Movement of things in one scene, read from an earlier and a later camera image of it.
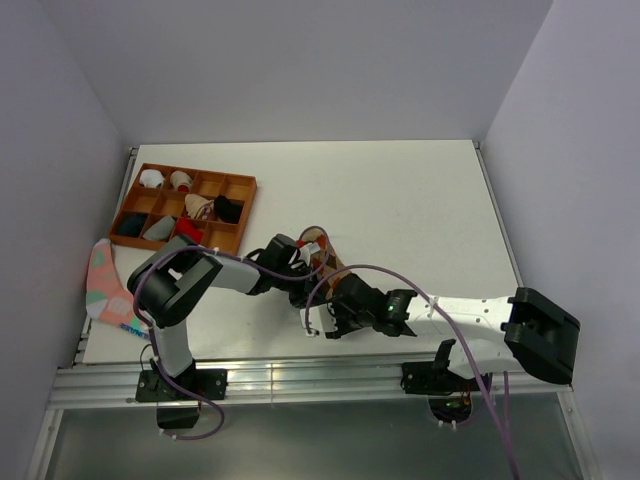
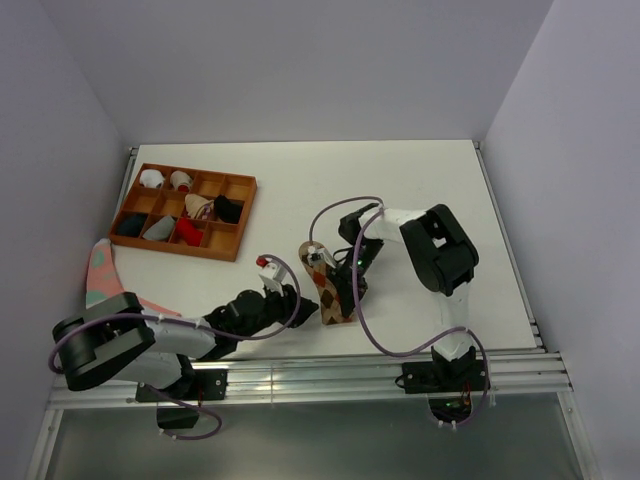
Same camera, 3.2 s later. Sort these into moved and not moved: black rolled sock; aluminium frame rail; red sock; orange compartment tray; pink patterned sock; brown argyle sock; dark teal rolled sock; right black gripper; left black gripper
Moved: right black gripper; left black gripper; brown argyle sock
Not moved: aluminium frame rail; pink patterned sock; red sock; dark teal rolled sock; orange compartment tray; black rolled sock
